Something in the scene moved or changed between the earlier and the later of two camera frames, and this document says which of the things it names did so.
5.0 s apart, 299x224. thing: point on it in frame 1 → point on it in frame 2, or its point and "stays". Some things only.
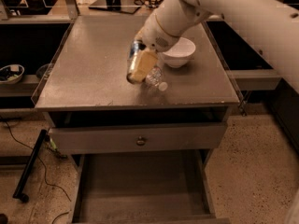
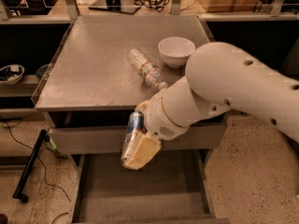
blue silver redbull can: x=135 y=49 → x=136 y=128
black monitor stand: x=112 y=1 stays
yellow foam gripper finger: x=145 y=64 → x=145 y=149
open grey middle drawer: x=143 y=188 stays
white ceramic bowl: x=180 y=53 stays
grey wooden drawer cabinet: x=92 y=108 stays
